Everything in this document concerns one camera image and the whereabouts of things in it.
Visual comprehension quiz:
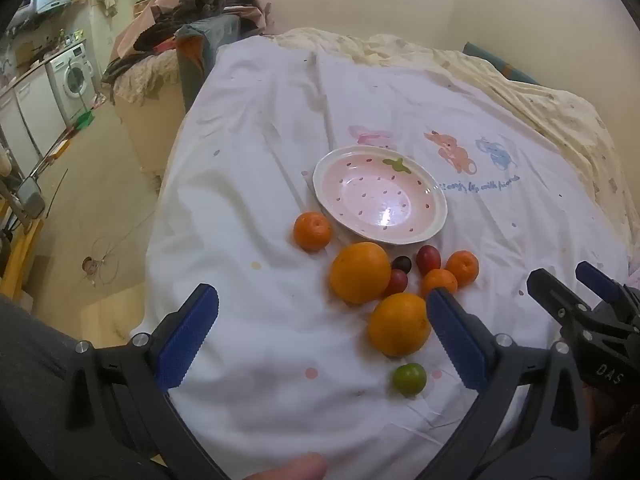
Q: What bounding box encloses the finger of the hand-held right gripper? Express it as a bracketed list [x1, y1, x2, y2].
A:
[526, 268, 601, 341]
[575, 261, 640, 321]

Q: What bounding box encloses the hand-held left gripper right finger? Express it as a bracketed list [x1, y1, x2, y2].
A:
[420, 287, 593, 480]

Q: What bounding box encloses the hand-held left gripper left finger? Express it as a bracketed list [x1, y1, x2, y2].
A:
[65, 282, 236, 480]

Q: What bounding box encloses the green lime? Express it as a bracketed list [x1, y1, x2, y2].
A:
[391, 362, 428, 397]

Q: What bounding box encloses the large orange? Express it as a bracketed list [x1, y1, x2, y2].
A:
[368, 292, 432, 358]
[329, 241, 392, 305]

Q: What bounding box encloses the small mandarin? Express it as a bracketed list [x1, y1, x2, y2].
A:
[293, 211, 333, 252]
[421, 268, 459, 298]
[445, 250, 480, 287]

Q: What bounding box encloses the red cherry tomato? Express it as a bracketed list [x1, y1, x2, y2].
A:
[383, 269, 409, 297]
[416, 245, 442, 275]

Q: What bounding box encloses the pink strawberry plate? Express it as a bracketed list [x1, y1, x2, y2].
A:
[312, 145, 449, 247]

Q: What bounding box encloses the person's left hand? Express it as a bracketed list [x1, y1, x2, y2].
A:
[244, 452, 329, 480]

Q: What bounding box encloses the white printed bed sheet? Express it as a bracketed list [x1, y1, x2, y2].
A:
[130, 35, 632, 480]

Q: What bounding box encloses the cream quilt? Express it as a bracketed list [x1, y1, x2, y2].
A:
[272, 27, 632, 241]

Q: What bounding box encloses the yellow wooden rack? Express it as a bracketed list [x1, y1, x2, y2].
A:
[0, 195, 46, 301]

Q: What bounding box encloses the blue pillow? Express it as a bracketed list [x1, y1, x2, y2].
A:
[462, 42, 541, 86]

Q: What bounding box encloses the cream lace cover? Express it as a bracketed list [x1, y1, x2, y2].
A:
[112, 47, 182, 107]

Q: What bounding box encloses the white cabinet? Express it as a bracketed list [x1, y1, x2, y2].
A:
[0, 67, 68, 166]

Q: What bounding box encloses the blue-grey sofa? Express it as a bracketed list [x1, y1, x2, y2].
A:
[175, 14, 251, 113]

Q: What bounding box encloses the white washing machine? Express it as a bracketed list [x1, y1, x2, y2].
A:
[46, 44, 100, 126]

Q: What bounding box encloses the pile of clothes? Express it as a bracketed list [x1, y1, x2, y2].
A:
[102, 0, 273, 86]

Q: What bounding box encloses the wire hoop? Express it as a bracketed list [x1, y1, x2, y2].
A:
[80, 237, 121, 288]

